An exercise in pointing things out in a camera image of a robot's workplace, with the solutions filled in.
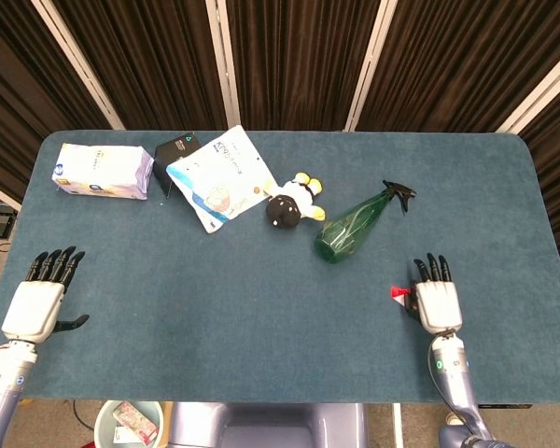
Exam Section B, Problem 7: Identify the dark folding screen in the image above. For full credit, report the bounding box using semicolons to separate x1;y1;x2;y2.
0;0;560;281

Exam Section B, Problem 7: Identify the white and purple tissue pack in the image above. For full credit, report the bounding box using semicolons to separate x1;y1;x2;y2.
51;142;156;202

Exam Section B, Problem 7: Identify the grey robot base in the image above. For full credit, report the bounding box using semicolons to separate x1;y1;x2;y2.
166;400;371;448

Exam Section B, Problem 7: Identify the black and white plush toy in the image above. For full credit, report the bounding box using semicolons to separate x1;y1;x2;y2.
262;172;328;231

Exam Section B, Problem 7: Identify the blue table mat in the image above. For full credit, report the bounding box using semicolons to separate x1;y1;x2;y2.
0;129;560;405

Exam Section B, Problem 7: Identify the floral patterned pack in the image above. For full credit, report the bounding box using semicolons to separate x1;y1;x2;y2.
112;401;161;439

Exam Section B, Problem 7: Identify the light blue bucket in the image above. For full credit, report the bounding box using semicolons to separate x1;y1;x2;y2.
93;399;165;448

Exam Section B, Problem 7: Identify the white and blue pouch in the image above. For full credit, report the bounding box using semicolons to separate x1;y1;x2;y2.
165;124;278;234

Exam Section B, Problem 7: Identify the black box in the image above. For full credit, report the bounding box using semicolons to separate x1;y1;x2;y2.
153;133;203;199

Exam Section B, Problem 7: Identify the white table leg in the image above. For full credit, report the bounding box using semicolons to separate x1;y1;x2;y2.
390;402;404;448

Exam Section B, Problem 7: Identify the small red packet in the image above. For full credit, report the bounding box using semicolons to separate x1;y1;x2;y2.
389;285;418;311

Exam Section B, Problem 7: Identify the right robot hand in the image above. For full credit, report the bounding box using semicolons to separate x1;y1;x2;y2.
403;253;464;335

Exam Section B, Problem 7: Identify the green spray bottle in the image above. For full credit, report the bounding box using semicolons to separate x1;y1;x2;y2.
313;179;418;265

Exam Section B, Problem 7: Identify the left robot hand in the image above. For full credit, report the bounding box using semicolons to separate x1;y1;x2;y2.
0;245;91;344

